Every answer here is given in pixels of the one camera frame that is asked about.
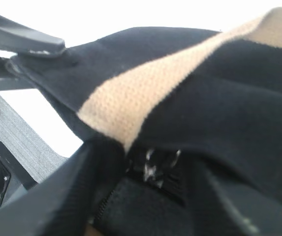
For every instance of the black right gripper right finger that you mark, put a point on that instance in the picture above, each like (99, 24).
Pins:
(61, 204)

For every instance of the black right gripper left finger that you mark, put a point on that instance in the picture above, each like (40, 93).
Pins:
(20, 39)

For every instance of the silver zipper pull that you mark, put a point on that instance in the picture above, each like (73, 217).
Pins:
(158, 164)

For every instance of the black tote bag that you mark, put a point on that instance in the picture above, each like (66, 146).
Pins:
(216, 96)

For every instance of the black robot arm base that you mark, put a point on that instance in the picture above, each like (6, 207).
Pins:
(15, 181)

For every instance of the grey ribbed floor mat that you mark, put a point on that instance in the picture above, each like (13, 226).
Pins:
(25, 144)

